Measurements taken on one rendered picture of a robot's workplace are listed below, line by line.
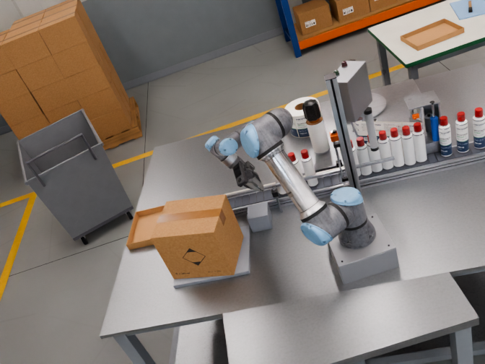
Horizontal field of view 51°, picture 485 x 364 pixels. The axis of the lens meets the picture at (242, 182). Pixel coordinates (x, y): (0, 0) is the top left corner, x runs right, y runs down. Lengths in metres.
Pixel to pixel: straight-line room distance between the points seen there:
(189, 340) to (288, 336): 1.06
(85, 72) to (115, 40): 1.49
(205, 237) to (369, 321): 0.72
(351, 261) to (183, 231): 0.70
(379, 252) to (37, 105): 4.11
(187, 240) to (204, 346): 0.90
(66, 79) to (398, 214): 3.79
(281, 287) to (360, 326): 0.39
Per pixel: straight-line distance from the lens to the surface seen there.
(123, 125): 5.48
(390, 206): 2.38
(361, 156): 2.42
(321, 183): 2.51
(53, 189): 4.04
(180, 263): 2.28
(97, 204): 4.18
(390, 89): 3.13
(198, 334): 2.96
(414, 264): 2.13
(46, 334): 3.92
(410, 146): 2.44
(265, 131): 1.87
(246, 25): 6.65
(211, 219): 2.14
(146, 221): 2.82
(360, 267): 2.06
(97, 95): 5.35
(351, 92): 2.07
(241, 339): 2.06
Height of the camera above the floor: 2.42
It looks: 35 degrees down
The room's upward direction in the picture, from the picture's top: 21 degrees counter-clockwise
